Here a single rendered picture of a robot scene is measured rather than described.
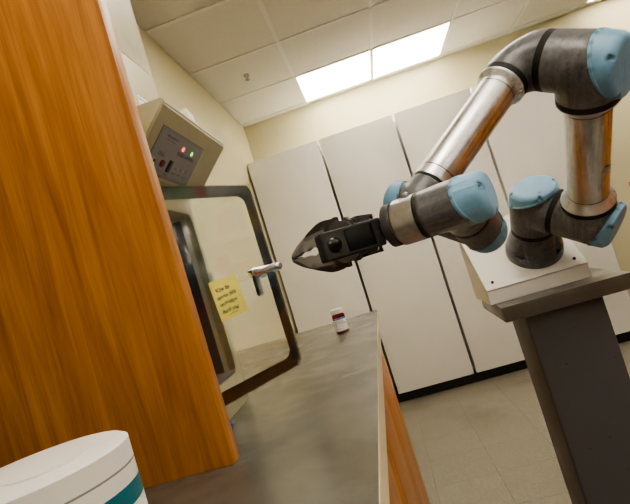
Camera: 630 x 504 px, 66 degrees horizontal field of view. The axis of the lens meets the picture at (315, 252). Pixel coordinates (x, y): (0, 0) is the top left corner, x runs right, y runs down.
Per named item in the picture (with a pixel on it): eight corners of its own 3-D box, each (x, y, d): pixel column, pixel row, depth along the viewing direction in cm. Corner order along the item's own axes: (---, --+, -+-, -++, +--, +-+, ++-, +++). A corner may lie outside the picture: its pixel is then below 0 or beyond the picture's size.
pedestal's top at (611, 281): (586, 279, 150) (582, 267, 150) (637, 287, 119) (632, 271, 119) (483, 308, 155) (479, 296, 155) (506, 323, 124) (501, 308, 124)
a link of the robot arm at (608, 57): (567, 211, 129) (559, 14, 93) (630, 227, 119) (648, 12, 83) (545, 243, 126) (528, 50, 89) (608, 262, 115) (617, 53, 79)
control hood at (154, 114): (114, 176, 79) (97, 119, 80) (189, 199, 111) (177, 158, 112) (178, 154, 78) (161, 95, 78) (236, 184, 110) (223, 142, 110)
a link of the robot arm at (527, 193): (523, 205, 138) (521, 165, 129) (571, 217, 129) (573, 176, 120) (500, 231, 133) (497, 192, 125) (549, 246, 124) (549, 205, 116)
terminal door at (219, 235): (193, 423, 78) (124, 188, 80) (300, 363, 104) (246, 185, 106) (196, 422, 78) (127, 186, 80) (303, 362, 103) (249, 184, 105)
